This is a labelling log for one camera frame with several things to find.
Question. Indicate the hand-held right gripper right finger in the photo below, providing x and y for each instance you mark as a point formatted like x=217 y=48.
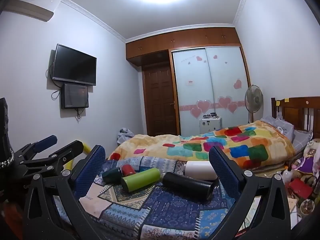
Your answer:
x=225 y=173

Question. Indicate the dark green cup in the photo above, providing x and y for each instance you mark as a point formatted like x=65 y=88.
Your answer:
x=111 y=175

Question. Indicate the wooden bed headboard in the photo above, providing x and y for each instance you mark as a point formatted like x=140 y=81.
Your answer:
x=295 y=110

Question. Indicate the purple cloth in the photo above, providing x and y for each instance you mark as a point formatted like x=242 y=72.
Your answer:
x=308 y=164

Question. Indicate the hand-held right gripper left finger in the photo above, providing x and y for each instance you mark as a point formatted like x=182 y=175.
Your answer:
x=92 y=171

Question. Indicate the grey checked pillow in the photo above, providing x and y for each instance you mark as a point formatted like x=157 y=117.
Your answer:
x=301 y=140

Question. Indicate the colourful patchwork blanket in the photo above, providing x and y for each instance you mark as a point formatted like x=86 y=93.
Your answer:
x=200 y=142

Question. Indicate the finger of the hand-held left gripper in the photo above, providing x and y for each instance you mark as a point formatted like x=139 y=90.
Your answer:
x=46 y=141
x=71 y=148

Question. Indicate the standing fan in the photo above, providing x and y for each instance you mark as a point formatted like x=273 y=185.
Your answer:
x=253 y=97

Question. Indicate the small wall-mounted monitor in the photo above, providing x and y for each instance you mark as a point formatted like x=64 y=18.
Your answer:
x=75 y=96

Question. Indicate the wooden wardrobe with heart stickers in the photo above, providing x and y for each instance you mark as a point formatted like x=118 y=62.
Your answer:
x=215 y=80

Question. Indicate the brown wooden door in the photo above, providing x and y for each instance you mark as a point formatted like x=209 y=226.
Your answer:
x=158 y=100

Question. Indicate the blue patterned mat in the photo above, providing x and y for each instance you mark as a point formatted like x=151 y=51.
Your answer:
x=162 y=212

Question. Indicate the black cup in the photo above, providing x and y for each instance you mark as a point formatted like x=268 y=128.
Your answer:
x=187 y=183

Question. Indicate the red cup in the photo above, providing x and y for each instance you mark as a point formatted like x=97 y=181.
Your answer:
x=128 y=170

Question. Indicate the light green cup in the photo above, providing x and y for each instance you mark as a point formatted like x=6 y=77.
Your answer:
x=140 y=180

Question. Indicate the yellow foam tube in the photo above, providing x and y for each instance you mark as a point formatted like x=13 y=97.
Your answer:
x=86 y=148

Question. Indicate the grey cloth bundle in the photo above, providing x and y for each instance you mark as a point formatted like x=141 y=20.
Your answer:
x=123 y=136

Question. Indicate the small white cabinet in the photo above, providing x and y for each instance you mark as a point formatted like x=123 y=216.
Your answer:
x=210 y=125

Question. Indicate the wall-mounted black television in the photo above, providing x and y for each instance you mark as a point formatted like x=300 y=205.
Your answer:
x=75 y=65

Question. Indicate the white plastic bottle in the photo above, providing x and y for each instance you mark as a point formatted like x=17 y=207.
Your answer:
x=287 y=175

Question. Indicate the grey round-print pillow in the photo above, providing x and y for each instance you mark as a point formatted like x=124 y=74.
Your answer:
x=280 y=127

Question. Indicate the red box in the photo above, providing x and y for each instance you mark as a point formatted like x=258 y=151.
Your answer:
x=300 y=189

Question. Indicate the white air conditioner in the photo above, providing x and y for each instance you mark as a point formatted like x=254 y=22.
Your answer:
x=32 y=3

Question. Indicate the white cup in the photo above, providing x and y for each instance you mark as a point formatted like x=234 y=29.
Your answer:
x=200 y=170

